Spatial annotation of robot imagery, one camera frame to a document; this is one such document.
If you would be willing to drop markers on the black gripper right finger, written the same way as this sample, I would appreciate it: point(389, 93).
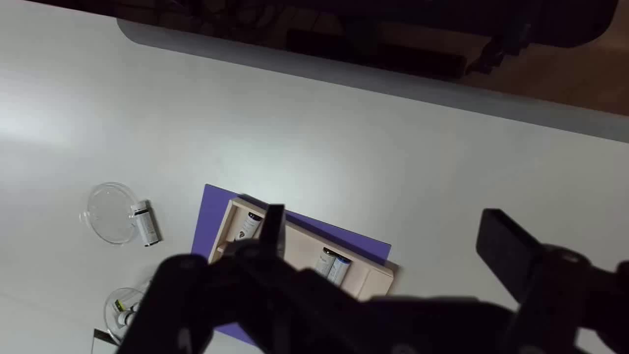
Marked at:
point(562, 296)

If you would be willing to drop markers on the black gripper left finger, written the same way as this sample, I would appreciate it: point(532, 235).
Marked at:
point(216, 302)

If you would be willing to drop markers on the small white-capped labelled bottle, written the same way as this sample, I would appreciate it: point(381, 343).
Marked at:
point(145, 225)

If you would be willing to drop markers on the small white bottle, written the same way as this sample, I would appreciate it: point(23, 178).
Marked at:
point(324, 263)
point(247, 225)
point(338, 270)

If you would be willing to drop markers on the clear plastic shallow bowl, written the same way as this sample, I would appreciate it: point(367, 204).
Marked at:
point(108, 213)

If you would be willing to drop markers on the purple mat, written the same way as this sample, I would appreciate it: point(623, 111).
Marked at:
point(208, 217)

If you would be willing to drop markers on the clear plastic cup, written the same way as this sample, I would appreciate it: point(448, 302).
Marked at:
point(120, 306)

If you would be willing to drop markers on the light wooden tray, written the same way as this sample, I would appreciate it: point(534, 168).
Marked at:
point(304, 247)

